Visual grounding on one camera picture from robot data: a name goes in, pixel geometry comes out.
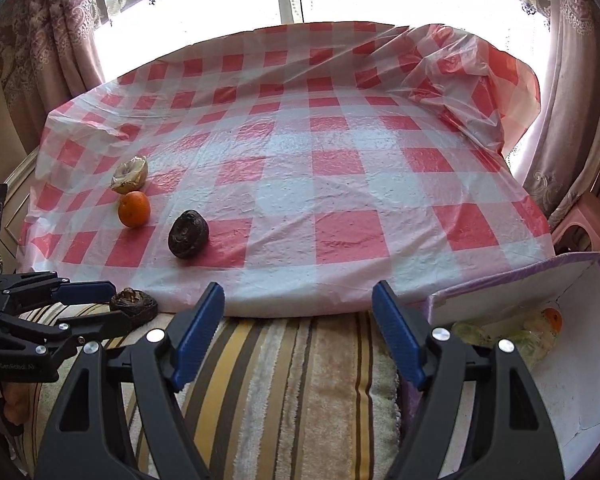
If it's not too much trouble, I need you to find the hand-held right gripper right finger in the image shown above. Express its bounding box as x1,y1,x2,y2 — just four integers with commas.
371,280,567,480

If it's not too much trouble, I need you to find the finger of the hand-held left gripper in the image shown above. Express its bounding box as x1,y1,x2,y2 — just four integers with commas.
0,271,118,312
0,309,132,362

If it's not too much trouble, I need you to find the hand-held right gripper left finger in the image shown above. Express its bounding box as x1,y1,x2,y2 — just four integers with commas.
31,281,227,480

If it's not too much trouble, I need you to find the large dark mangosteen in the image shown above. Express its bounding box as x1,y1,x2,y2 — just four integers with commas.
109,287,159,322

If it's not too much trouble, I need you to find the dark wrinkled passion fruit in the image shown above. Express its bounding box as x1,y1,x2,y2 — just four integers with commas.
168,209,211,260

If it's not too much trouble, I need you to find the lemon half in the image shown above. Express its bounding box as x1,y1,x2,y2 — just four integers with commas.
517,309,548,332

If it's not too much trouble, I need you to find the green apple half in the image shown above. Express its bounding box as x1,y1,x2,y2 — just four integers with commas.
510,327,556,368

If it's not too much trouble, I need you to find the small orange tangerine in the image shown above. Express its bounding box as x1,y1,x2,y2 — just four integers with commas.
541,307,564,335

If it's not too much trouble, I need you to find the white cardboard box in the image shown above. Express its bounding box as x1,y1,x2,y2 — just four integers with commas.
400,251,600,446

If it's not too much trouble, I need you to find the person's left hand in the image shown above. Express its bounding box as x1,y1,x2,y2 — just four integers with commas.
0,381,34,425

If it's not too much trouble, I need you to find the cream wooden cabinet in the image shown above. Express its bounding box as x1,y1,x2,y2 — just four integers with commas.
0,156,47,287

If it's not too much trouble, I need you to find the striped plush blanket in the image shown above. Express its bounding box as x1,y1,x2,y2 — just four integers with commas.
19,304,431,480

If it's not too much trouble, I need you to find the patterned pink curtain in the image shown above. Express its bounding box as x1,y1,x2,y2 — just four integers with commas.
521,0,600,232
0,0,107,157

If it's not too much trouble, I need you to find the red checkered plastic tablecloth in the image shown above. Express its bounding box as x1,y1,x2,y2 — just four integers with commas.
16,21,557,319

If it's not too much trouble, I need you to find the pink plastic stool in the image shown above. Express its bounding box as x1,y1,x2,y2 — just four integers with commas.
550,191,600,257

